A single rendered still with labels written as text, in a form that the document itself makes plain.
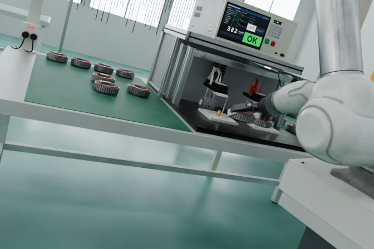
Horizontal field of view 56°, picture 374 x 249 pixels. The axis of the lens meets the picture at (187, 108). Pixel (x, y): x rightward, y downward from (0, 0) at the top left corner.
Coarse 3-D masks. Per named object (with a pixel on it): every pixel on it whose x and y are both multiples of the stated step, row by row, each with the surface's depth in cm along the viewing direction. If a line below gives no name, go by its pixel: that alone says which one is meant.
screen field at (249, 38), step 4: (244, 36) 173; (248, 36) 174; (252, 36) 174; (256, 36) 175; (244, 40) 174; (248, 40) 174; (252, 40) 175; (256, 40) 176; (260, 40) 177; (252, 44) 176; (256, 44) 177
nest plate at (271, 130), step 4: (248, 124) 172; (252, 124) 170; (256, 124) 173; (256, 128) 167; (260, 128) 168; (264, 128) 170; (268, 128) 173; (272, 128) 176; (272, 132) 171; (276, 132) 172
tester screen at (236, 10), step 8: (232, 8) 166; (240, 8) 168; (224, 16) 166; (232, 16) 168; (240, 16) 169; (248, 16) 170; (256, 16) 172; (224, 24) 167; (232, 24) 169; (240, 24) 170; (256, 24) 173; (264, 24) 175; (232, 32) 170; (240, 32) 172; (248, 32) 173; (264, 32) 176; (240, 40) 173
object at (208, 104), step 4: (200, 96) 179; (204, 100) 175; (208, 100) 176; (212, 100) 177; (204, 104) 176; (208, 104) 177; (212, 104) 178; (204, 108) 177; (208, 108) 177; (212, 108) 178
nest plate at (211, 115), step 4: (200, 108) 169; (204, 112) 164; (208, 112) 166; (212, 112) 169; (216, 112) 172; (208, 116) 159; (212, 116) 160; (216, 116) 163; (220, 116) 166; (224, 116) 169; (228, 116) 172; (212, 120) 158; (216, 120) 158; (220, 120) 159; (224, 120) 160; (228, 120) 163; (232, 120) 166; (236, 124) 163
